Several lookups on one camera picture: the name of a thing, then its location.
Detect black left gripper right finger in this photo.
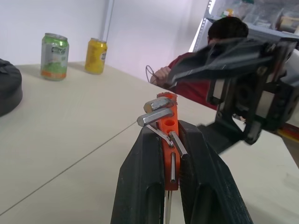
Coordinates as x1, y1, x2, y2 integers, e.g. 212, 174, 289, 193
178, 120, 254, 224

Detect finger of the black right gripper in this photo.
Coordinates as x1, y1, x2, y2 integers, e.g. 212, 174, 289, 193
198, 116, 246, 155
166, 38, 266, 89

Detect medium silver hex key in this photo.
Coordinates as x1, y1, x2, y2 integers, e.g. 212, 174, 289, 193
168, 131, 189, 160

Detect person's bare hand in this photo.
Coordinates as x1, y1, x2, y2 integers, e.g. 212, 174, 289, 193
154, 66, 172, 87

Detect person in red shirt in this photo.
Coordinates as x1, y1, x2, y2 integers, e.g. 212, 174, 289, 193
167, 16, 249, 111

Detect black round bag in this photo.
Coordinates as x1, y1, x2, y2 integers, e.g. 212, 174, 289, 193
0, 58, 23, 118

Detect white vertical wall strip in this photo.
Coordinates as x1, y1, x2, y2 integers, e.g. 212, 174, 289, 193
102, 0, 115, 43

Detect green drink can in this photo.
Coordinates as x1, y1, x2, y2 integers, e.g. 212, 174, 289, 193
40, 33, 70, 82

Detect thin grey cable loop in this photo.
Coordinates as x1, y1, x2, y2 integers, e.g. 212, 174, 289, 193
145, 65, 160, 85

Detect orange hex key holder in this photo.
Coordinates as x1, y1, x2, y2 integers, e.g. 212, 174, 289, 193
156, 92, 181, 191

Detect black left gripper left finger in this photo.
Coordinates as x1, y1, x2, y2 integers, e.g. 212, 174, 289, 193
111, 127, 165, 224

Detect yellow drink can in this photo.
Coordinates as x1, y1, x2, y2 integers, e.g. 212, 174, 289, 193
84, 38, 108, 75

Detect largest silver hex key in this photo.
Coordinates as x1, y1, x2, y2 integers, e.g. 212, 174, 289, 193
143, 98, 174, 112

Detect large silver hex key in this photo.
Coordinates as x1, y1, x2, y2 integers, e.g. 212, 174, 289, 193
136, 109, 173, 128

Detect grey metal shelf rack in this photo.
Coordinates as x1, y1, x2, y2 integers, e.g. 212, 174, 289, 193
188, 0, 299, 53

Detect thin silver hex key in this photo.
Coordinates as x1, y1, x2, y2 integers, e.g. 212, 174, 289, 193
147, 125, 174, 149

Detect small silver hex key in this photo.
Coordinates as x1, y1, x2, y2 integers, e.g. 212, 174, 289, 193
170, 151, 178, 183

